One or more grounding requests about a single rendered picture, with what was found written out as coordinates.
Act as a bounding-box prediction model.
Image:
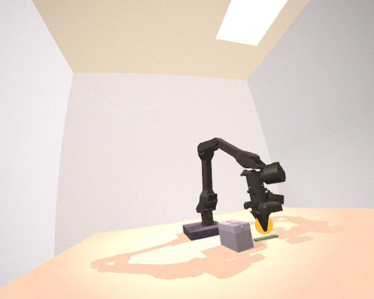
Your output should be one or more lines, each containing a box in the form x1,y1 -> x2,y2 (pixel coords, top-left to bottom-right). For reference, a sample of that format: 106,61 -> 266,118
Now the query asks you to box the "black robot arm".
196,138 -> 286,227

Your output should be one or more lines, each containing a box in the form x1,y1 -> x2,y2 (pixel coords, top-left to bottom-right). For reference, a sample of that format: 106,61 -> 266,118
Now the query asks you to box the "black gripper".
243,186 -> 283,232

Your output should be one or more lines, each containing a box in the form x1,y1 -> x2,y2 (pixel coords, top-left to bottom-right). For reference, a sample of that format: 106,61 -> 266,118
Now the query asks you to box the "gold coin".
255,218 -> 273,235

